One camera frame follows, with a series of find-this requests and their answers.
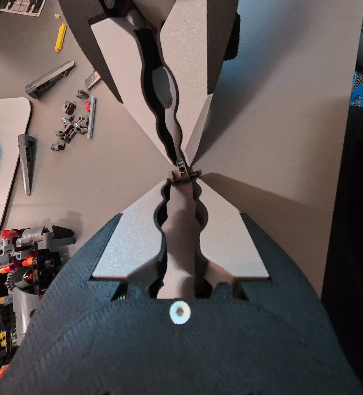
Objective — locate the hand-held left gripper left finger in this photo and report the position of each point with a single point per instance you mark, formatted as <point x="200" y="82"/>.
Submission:
<point x="129" y="247"/>

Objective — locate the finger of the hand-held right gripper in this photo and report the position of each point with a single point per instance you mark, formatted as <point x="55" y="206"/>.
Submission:
<point x="197" y="46"/>
<point x="119" y="61"/>

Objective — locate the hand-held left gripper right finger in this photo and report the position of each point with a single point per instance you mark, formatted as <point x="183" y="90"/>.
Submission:
<point x="227" y="247"/>

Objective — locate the dark grey lego pin connector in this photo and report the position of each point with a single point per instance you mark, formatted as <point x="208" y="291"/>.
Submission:
<point x="181" y="179"/>

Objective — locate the small dark grey lego connector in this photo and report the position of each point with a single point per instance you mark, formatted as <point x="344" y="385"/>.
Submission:
<point x="181" y="166"/>

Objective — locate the yellow lego beam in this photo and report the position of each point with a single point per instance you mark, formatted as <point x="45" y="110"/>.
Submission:
<point x="60" y="37"/>

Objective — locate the grey stickered lego tile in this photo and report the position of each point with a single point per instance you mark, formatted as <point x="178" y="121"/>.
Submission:
<point x="93" y="80"/>

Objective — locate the small red lego piece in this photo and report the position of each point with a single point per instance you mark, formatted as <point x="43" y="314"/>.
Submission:
<point x="87" y="106"/>

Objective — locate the grey curved lego panel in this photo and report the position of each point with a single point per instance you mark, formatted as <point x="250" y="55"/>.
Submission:
<point x="47" y="80"/>

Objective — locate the long grey lego axle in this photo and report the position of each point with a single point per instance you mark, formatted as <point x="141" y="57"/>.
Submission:
<point x="92" y="117"/>

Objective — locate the pile of dark lego connectors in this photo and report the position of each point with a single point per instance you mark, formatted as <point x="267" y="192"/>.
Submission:
<point x="70" y="126"/>

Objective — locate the lego technic car model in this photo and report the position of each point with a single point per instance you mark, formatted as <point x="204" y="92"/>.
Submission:
<point x="21" y="271"/>

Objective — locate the grey pointed lego panel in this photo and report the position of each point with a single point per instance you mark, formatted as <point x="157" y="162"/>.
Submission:
<point x="26" y="160"/>

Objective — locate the printed paper sheet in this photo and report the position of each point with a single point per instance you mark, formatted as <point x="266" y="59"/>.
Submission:
<point x="22" y="6"/>

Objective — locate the black clothing blue print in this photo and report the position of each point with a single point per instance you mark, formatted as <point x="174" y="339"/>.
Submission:
<point x="354" y="247"/>

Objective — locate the silver monitor stand base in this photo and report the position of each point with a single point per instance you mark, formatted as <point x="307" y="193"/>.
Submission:
<point x="7" y="172"/>

